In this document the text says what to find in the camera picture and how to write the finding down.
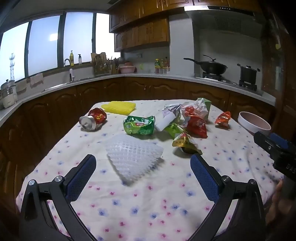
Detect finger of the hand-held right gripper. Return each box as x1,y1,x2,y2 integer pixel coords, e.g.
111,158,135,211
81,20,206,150
254,131,289,160
270,133,296,151

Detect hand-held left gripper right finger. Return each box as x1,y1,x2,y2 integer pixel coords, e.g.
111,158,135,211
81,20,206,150
187,153,266,241

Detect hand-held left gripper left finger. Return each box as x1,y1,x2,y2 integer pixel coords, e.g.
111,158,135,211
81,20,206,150
20,154,97,241

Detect white pink round bin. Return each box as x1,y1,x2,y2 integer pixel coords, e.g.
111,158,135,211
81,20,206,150
237,111,271,136

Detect green juice pouch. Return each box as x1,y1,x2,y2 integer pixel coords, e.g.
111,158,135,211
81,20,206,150
164,122,203,155

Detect green milk carton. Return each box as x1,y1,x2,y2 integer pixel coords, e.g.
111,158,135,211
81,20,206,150
195,98,212,122

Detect person's right hand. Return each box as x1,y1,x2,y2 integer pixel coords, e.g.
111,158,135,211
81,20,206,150
269,179,286,212

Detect large red snack packet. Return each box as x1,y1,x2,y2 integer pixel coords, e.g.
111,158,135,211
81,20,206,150
185,116,208,139

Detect small red snack packet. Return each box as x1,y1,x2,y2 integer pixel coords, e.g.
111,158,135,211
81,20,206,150
215,111,232,128

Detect white foam fruit net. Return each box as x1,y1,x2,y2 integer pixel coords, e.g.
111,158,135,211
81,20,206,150
106,134,164,186

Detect wooden glass door cabinet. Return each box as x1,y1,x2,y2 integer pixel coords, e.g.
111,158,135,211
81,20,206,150
261,0,296,139

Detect crushed red drink can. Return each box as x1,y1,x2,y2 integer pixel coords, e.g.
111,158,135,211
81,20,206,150
79,108,108,132

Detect crumpled red white wrapper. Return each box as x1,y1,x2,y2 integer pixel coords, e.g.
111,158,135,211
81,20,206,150
182,105,204,120

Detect white foam block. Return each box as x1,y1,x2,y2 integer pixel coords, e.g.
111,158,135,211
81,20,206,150
154,113,176,132

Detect black stock pot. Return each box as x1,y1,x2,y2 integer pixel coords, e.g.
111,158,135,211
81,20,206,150
237,64,260,85

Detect crumpled silver wrapper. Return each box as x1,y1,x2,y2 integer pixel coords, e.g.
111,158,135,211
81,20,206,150
162,103,185,121

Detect crushed green drink can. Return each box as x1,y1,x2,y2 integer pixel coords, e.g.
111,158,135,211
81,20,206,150
123,115,156,136

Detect yellow sponge cloth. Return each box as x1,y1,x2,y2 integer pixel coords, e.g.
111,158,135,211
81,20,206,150
101,101,137,115

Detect gas stove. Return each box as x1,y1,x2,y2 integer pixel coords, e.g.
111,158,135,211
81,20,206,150
195,72,263,95

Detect black wok with lid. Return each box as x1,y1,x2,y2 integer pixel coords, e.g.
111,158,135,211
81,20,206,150
183,55,228,75

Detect chrome kitchen faucet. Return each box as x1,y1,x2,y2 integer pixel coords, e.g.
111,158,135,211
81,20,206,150
63,58,75,82

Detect wooden base cabinets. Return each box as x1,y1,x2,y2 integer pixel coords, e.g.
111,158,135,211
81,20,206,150
0,76,275,209

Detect hanging dish rag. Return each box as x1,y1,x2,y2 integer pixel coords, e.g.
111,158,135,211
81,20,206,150
30,73,44,86
16,80,27,93

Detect white rice cooker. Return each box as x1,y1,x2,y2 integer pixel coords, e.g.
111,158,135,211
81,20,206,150
0,79,18,109

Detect white kitchen countertop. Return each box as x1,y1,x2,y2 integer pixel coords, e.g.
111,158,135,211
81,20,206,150
0,70,277,126

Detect kitchen utensil holder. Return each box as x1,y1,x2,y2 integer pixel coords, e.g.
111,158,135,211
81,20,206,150
109,57,119,75

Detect wooden cutting board rack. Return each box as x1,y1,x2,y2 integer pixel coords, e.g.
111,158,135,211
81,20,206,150
91,52,110,76

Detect pink plastic basin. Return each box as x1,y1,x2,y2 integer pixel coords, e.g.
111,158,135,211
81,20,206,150
119,62,137,74

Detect large kitchen window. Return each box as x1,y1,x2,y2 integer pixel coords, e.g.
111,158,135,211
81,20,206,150
0,11,121,82

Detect steel range hood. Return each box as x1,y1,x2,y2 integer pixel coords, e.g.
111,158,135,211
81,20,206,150
184,5,257,16

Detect wooden wall cabinets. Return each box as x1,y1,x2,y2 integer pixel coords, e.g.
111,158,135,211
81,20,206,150
107,0,262,52

